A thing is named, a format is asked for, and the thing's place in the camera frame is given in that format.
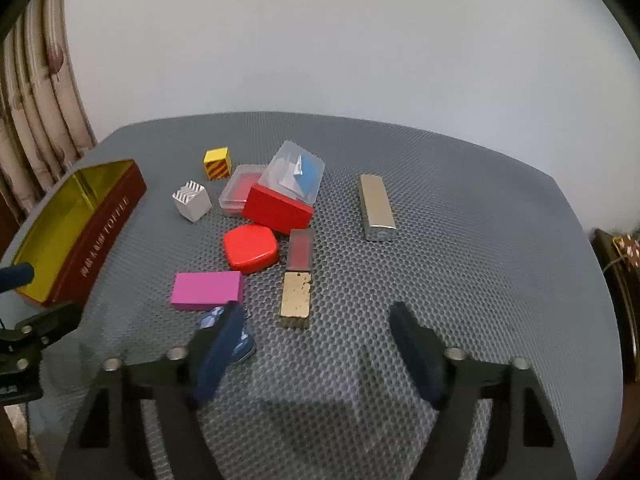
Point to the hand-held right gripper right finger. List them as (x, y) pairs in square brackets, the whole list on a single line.
[(417, 355)]

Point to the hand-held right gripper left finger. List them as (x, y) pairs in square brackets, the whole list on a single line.
[(220, 350)]

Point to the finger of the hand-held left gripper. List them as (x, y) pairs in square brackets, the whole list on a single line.
[(50, 322), (15, 277)]

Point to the blue patterned small item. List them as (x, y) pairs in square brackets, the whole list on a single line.
[(245, 345)]

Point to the pink rectangular block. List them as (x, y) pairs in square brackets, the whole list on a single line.
[(205, 290)]

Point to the red tin box gold interior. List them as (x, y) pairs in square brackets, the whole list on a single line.
[(100, 240)]

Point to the red rounded square box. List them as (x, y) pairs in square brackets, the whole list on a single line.
[(250, 250)]

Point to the white black zigzag cube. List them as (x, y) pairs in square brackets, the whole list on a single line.
[(192, 205)]

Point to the red rectangular block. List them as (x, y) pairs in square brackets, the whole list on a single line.
[(275, 210)]

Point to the clear case with red insert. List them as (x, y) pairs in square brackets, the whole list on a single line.
[(237, 192)]

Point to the yellow striped cube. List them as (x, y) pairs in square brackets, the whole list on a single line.
[(217, 165)]

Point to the clear plastic box blue insert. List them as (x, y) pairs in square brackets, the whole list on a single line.
[(295, 170)]

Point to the brown wooden furniture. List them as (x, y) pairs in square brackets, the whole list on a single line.
[(7, 225)]

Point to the gold foil block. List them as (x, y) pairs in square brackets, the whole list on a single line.
[(295, 300)]

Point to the grey honeycomb mat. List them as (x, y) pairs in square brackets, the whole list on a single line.
[(450, 260)]

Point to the beige patterned curtain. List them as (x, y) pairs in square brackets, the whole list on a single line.
[(40, 110)]

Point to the dark floral patterned object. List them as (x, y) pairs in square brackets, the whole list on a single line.
[(629, 249)]

